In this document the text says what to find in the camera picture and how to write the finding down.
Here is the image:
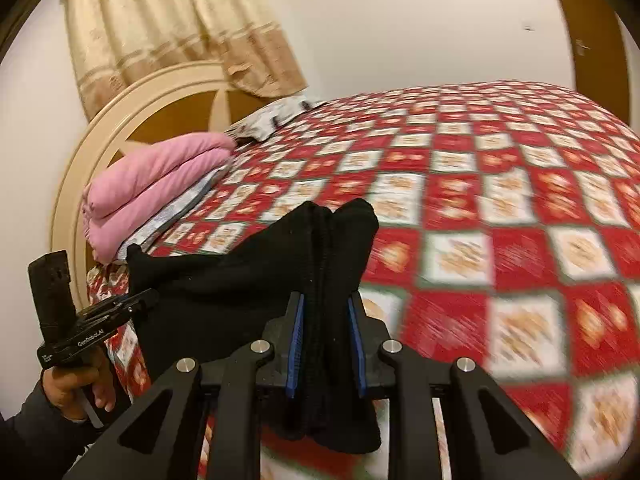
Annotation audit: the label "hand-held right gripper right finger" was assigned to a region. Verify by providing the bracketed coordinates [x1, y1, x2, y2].
[347, 291, 583, 480]

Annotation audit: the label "pink folded blanket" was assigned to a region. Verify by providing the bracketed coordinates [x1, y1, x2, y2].
[81, 131, 237, 264]

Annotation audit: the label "brown wooden door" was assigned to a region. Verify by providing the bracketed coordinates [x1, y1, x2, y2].
[545, 0, 633, 123]

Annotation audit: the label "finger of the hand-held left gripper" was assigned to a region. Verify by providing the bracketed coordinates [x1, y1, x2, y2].
[77, 287, 161, 323]

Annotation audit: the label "beige patterned curtain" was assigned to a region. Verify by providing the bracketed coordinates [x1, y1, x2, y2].
[62, 0, 307, 121]

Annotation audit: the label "person's left hand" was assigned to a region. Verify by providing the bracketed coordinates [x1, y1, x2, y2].
[41, 345, 117, 421]

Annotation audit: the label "black pants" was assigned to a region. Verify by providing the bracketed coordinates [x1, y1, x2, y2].
[125, 199, 383, 453]

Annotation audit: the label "person's left forearm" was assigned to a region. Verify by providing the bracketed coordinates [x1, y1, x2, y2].
[0, 380, 108, 480]

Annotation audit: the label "red white checkered bedspread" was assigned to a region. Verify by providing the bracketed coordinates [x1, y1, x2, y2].
[87, 79, 640, 480]

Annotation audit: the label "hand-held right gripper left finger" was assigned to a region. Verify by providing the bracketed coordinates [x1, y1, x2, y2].
[62, 291, 306, 480]

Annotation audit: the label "cream wooden headboard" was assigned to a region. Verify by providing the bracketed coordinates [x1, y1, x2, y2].
[50, 60, 273, 306]

